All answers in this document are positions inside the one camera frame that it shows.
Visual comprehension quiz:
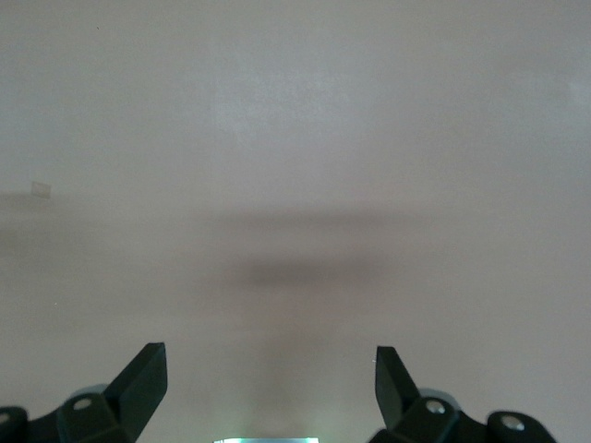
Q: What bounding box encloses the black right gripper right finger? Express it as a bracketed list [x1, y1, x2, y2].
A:
[373, 346, 488, 443]

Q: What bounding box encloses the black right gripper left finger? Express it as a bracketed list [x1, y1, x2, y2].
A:
[34, 342, 168, 443]

